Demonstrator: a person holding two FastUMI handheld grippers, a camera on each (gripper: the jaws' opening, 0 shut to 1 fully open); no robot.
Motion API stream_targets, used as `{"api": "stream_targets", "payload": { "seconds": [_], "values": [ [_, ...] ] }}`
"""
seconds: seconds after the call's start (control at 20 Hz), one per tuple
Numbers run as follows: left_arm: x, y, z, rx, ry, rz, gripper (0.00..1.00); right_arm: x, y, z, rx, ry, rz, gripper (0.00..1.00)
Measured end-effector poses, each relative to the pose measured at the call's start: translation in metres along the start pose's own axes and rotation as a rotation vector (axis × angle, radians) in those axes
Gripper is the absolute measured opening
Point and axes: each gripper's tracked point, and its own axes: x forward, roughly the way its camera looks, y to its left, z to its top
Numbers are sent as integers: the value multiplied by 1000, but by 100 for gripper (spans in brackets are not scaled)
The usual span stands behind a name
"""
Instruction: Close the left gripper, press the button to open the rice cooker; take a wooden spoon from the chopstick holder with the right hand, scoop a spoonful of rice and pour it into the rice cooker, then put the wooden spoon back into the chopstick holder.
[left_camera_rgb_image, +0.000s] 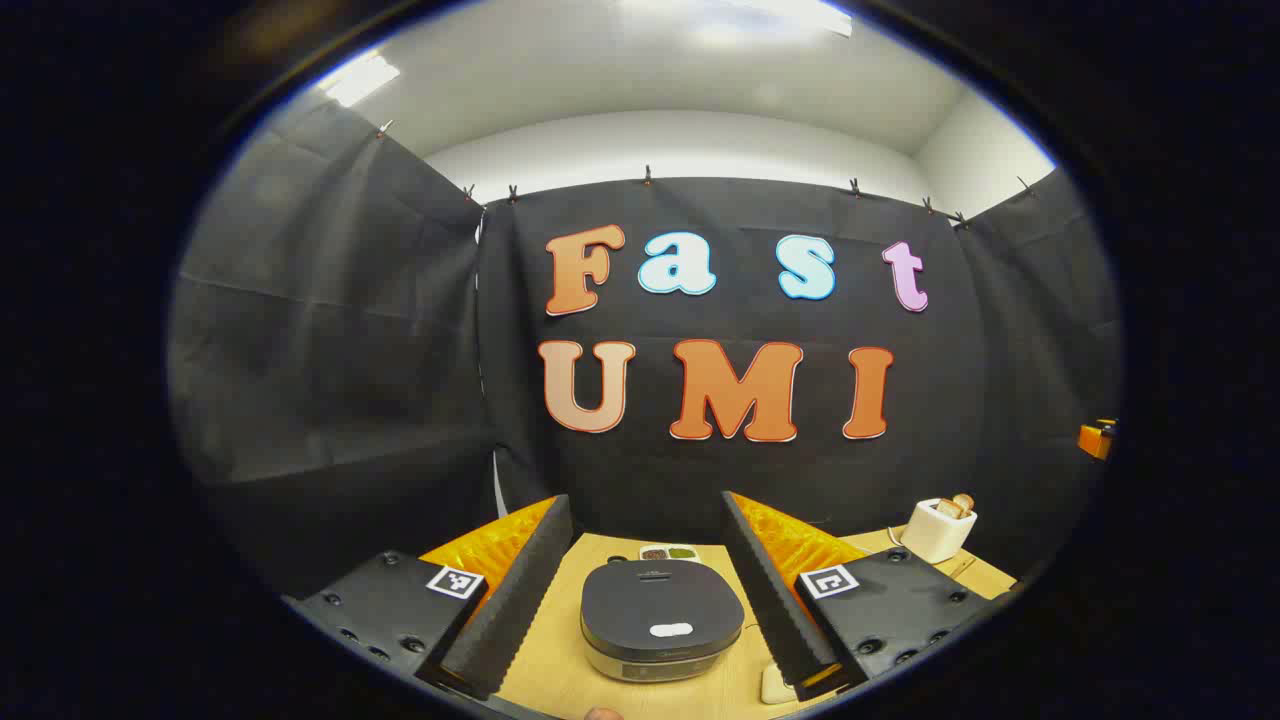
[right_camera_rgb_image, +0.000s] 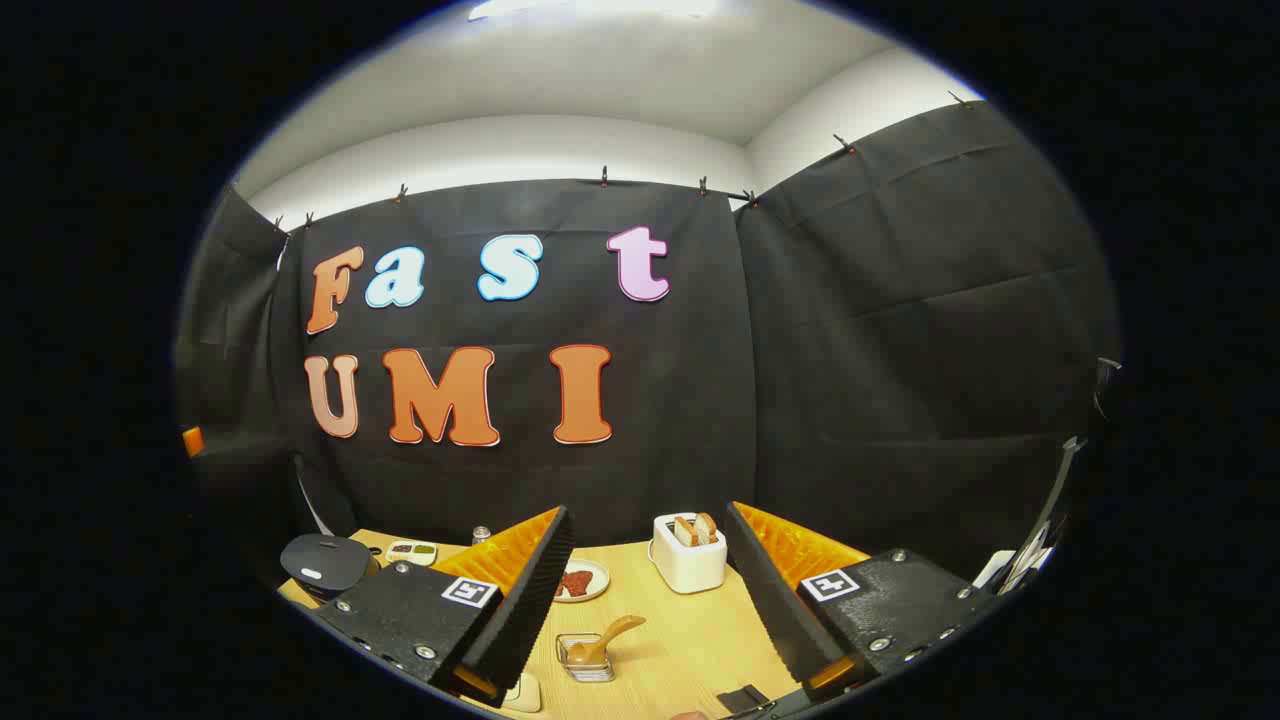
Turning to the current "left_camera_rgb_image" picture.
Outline white toaster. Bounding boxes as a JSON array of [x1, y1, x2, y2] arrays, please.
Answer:
[[900, 497, 979, 564]]

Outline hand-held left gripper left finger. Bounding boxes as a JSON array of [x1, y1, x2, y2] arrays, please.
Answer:
[[285, 493, 574, 701]]

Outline dark grey rice cooker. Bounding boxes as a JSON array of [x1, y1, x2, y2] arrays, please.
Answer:
[[579, 559, 746, 685]]

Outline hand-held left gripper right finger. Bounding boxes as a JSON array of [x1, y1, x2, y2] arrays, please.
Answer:
[[718, 490, 991, 701]]

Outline row of black cloth clips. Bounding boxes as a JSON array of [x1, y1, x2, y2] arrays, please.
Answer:
[[375, 120, 1036, 231]]

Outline black backdrop cloth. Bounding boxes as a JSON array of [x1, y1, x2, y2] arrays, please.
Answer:
[[168, 100, 1123, 601]]

